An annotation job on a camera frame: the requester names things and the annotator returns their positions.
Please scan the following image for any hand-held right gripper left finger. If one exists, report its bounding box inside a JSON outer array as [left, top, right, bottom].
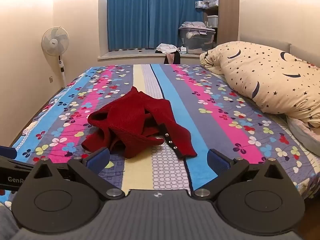
[[31, 147, 126, 201]]

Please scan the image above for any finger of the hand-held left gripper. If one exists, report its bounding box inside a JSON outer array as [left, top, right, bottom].
[[0, 146, 38, 171]]

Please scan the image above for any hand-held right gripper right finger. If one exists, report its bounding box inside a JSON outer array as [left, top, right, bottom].
[[192, 149, 285, 202]]

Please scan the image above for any red knit cardigan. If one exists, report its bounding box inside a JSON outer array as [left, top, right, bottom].
[[81, 86, 198, 160]]

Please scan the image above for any folded clothes pile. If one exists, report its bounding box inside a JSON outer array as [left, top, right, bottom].
[[179, 21, 208, 30]]

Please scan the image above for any floral striped blanket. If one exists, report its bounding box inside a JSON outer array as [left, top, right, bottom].
[[0, 64, 320, 205]]

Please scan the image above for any grey cloth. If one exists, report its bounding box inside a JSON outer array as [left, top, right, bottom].
[[0, 200, 20, 235]]

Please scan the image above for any grey pink pillow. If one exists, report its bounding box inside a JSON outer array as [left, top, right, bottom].
[[286, 116, 320, 158]]

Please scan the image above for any cream star print duvet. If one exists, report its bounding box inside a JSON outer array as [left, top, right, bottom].
[[199, 41, 320, 129]]

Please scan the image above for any window sill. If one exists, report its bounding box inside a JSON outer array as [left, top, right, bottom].
[[97, 49, 203, 61]]

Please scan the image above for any white standing fan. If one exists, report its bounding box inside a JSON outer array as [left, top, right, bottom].
[[41, 26, 70, 88]]

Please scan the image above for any clear plastic storage bin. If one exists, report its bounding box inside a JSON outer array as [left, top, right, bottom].
[[178, 26, 216, 55]]

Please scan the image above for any white crumpled cloth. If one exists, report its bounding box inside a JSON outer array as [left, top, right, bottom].
[[156, 43, 179, 54]]

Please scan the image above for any beige upholstered headboard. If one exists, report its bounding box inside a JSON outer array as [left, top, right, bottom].
[[240, 33, 320, 68]]

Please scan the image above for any white plastic box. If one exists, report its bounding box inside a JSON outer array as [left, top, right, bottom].
[[207, 15, 219, 28]]

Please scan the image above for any blue curtain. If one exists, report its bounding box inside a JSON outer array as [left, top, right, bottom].
[[150, 0, 205, 49], [107, 0, 152, 51]]

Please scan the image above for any wooden shelf unit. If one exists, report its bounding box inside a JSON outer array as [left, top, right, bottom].
[[203, 0, 221, 50]]

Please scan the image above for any stack of white boxes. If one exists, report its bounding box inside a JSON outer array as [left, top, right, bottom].
[[195, 0, 219, 9]]

